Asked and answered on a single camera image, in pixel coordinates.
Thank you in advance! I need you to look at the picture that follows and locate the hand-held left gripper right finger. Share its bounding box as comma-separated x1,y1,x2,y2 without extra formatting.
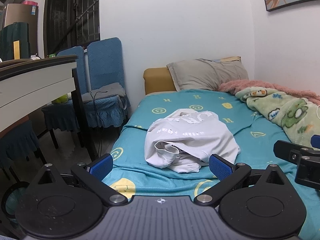
194,154,292,208

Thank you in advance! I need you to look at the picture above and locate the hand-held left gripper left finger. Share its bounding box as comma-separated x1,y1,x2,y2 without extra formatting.
29,154,128,207

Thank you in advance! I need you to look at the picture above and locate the white t-shirt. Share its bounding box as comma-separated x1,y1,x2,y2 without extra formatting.
144,108,241,174

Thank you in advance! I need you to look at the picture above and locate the green cartoon print blanket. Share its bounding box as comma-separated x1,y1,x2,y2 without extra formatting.
235,86,320,150

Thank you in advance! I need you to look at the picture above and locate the pink fluffy blanket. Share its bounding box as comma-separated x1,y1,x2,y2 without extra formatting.
219,79,320,105

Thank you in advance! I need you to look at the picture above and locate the grey cloth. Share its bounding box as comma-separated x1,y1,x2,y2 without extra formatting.
81,82,127,103

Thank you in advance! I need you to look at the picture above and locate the yellow-green plush toy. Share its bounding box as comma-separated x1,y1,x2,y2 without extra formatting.
51,94,68,105

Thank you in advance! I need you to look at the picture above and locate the teal smiley print bed sheet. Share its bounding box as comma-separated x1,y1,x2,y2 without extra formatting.
101,89,320,239

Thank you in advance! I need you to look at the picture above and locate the blue covered chair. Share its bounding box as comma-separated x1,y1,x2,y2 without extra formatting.
80,37,131,130
0,120,42,168
41,46,88,150

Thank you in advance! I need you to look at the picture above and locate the grey pillow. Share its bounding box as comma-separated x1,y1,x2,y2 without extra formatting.
166,58,249,92

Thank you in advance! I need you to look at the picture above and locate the mustard yellow headboard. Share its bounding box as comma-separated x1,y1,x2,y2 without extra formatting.
143,67,177,95

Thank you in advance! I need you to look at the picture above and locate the tan pillow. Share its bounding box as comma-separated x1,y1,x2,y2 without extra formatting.
212,56,242,62

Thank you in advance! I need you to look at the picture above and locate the white table with dark legs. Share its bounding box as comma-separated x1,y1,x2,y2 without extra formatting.
0,54,98,160

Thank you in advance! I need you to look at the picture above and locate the dark window with grille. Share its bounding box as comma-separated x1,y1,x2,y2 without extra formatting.
44,0,101,58

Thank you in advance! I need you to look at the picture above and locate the dark green covered chair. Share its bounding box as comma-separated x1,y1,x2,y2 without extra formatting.
0,22,30,61

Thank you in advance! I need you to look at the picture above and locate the gold refrigerator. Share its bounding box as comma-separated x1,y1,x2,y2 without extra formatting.
2,4,39,58

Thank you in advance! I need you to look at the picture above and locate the black cable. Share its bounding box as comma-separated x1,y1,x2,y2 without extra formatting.
90,91,109,155

